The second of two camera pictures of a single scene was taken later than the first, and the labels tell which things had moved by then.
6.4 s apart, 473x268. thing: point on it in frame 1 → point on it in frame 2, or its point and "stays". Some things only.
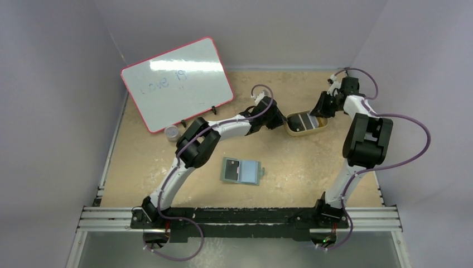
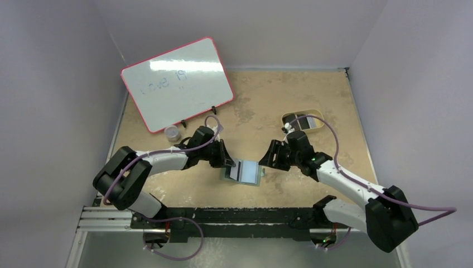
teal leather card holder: [249, 172] stays
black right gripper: [324, 104] → [277, 155]
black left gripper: [278, 120] → [223, 158]
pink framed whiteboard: [170, 87] stays
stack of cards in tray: [302, 121] stays
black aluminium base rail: [239, 223] stays
